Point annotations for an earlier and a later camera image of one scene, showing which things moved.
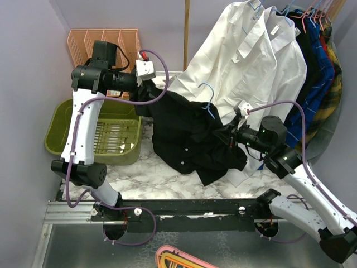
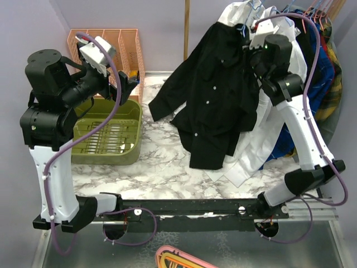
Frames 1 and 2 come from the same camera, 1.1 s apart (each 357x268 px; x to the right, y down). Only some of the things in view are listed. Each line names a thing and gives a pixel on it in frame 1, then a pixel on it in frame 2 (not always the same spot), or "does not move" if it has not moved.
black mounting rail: [180, 215] does not move
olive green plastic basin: [117, 139] does not move
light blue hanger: [207, 107] to [243, 28]
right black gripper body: [244, 134] to [251, 59]
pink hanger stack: [170, 257] does not move
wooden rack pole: [186, 32] does not move
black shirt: [189, 135] to [215, 76]
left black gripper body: [145, 88] to [98, 81]
